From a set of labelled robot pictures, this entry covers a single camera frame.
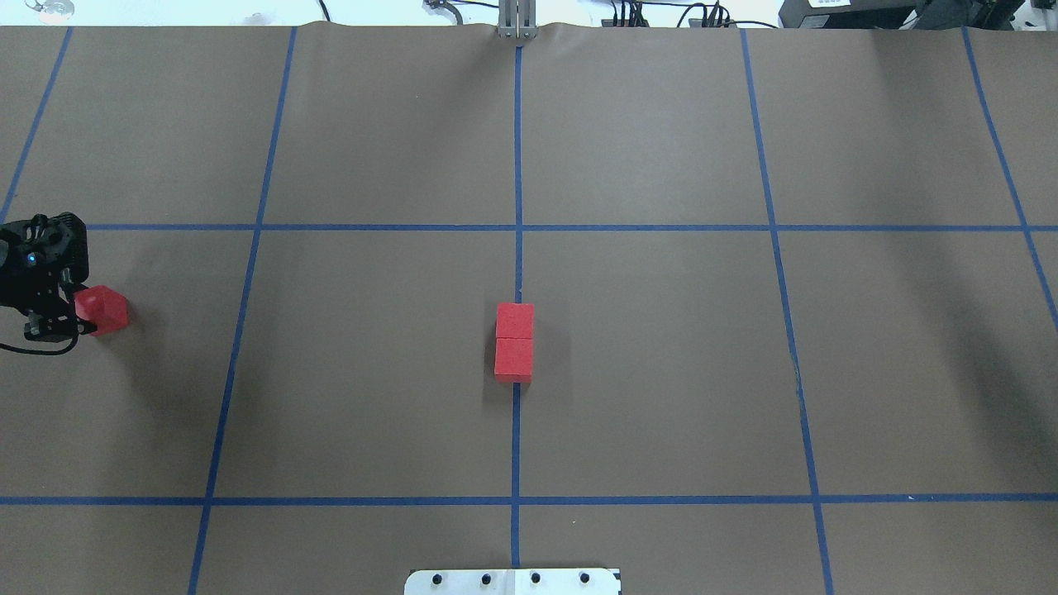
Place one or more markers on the small round silver object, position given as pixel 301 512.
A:
pixel 52 11

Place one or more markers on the aluminium frame post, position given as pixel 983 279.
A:
pixel 517 19

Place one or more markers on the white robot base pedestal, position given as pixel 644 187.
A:
pixel 514 581

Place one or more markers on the red block placed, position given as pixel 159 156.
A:
pixel 513 360
pixel 102 310
pixel 514 320

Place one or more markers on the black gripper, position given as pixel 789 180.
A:
pixel 25 283

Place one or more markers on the black box with label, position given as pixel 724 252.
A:
pixel 854 15

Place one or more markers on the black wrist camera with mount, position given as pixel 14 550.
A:
pixel 42 245

